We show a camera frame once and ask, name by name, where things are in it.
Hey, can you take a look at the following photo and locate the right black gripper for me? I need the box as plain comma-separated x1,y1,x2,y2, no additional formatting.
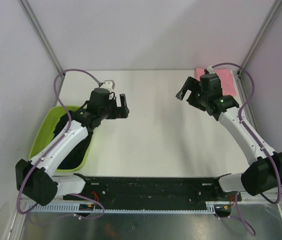
176,76,209,112

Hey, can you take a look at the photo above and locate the black printed t shirt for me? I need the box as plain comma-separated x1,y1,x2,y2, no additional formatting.
53,108,92,145

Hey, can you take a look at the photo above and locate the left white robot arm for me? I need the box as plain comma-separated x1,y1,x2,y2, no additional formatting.
15,87,130,206

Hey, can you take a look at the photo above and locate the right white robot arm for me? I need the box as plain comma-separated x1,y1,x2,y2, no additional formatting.
176,73,282,201

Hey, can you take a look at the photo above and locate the folded pink t shirt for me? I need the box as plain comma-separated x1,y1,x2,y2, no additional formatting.
193,67,237,97

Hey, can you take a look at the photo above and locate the navy blue t shirt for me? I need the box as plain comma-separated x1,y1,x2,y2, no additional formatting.
57,135,93,171

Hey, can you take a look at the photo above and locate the green plastic bin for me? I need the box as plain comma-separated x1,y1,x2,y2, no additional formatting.
29,106,89,172

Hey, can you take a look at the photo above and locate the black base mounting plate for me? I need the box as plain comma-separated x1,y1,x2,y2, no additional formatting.
63,176,236,210

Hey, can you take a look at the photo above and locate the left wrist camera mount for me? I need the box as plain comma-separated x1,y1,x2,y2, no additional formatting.
100,80,116,93

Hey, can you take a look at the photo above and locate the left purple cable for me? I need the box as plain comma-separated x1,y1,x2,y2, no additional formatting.
17,68,106,223

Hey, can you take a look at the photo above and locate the grey slotted cable duct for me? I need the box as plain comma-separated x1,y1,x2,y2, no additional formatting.
31,202,216,214

